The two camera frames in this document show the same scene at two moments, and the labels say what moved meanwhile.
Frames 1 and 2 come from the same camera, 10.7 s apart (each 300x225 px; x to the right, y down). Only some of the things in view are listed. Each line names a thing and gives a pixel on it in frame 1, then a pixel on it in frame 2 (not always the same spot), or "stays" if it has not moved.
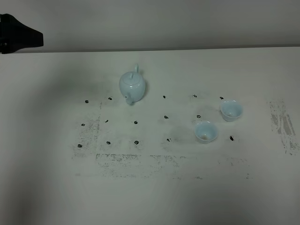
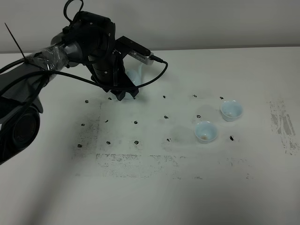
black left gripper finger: [15, 35] → [109, 70]
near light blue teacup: [206, 131] stays
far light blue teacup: [231, 110] stays
